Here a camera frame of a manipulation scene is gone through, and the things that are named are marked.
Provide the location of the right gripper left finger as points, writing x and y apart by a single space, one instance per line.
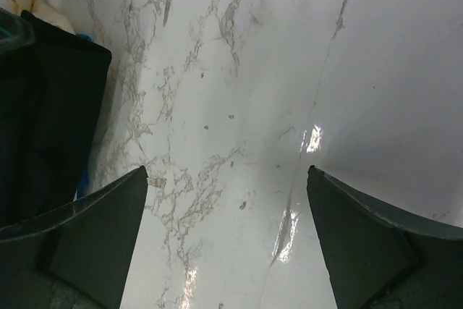
85 246

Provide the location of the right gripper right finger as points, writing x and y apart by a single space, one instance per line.
381 256

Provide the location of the black t shirt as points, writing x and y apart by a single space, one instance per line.
52 86

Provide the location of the beige t shirt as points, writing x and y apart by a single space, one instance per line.
43 11

